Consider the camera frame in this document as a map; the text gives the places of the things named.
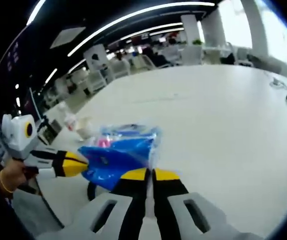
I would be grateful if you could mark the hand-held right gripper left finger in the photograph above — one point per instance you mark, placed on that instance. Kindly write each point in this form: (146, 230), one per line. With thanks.
(133, 200)

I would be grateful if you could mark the long curved ceiling light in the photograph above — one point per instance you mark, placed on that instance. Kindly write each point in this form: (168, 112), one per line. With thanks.
(138, 17)

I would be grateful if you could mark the white table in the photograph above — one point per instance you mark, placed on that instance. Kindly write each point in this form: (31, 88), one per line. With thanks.
(221, 140)

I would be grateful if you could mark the blue tissue pack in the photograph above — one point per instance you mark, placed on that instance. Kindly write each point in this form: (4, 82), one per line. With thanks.
(123, 160)

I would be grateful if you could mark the green potted plant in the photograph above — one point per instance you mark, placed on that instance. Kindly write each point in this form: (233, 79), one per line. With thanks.
(197, 42)

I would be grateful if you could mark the clear plastic bottle red label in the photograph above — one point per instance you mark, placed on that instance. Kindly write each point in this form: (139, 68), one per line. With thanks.
(71, 120)

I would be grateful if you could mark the group of white office chairs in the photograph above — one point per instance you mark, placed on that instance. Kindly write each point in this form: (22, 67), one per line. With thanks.
(118, 70)

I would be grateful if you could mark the ceiling air vent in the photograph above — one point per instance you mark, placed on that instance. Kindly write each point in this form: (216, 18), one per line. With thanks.
(67, 37)

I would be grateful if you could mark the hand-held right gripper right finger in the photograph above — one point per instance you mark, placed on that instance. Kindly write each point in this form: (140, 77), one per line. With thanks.
(168, 200)

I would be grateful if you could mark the hanging dark display screen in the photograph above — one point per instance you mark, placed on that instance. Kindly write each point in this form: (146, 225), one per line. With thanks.
(13, 56)

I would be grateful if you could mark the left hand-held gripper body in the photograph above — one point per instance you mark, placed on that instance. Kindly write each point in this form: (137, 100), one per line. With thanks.
(18, 137)

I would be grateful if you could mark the person's left hand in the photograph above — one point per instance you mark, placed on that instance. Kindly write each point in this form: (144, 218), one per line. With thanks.
(17, 172)

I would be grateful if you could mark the white paper cup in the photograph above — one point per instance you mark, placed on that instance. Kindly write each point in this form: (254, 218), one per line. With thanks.
(85, 128)

